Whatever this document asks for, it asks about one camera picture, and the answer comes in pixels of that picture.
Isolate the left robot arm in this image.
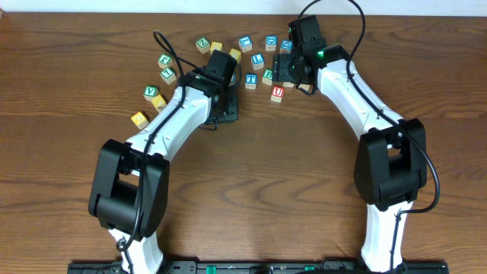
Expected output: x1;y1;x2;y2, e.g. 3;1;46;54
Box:
88;72;237;273

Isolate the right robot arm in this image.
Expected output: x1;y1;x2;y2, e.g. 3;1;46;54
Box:
272;46;428;273

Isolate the blue tilted D block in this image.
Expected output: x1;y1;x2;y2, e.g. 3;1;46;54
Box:
279;40;293;54

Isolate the green B block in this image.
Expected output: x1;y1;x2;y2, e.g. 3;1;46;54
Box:
262;68;272;85

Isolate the red U block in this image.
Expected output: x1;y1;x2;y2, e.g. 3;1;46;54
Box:
270;86;285;103

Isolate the red I block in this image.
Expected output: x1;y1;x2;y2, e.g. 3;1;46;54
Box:
298;84;310;91

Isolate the blue L block middle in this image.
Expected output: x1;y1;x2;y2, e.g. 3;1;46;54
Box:
251;53;265;70

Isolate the blue l block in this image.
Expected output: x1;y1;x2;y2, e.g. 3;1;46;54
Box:
251;53;265;70
238;36;253;53

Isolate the blue P block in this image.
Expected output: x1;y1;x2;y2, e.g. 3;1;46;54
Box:
230;73;236;86

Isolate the blue T block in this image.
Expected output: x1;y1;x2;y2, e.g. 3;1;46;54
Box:
244;73;258;90

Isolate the blue L block top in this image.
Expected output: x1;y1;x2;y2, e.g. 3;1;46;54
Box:
238;36;253;53

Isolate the yellow block second row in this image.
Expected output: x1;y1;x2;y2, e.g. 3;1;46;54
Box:
229;49;242;63

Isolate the yellow block top row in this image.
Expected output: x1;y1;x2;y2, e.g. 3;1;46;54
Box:
210;41;223;54

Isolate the yellow block beside V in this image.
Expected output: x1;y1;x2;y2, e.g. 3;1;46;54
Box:
151;94;167;113

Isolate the green 7 block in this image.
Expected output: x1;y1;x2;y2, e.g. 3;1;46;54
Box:
160;68;177;84

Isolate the green Z block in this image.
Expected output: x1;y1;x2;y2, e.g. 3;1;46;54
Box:
196;37;211;54

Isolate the green V block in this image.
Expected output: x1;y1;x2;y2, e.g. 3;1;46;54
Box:
143;85;159;100

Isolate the green J block left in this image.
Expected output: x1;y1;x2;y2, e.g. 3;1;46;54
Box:
158;54;173;69

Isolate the yellow C block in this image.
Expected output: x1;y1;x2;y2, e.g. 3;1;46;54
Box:
131;111;149;129

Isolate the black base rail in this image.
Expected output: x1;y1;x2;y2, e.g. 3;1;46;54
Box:
67;259;450;274

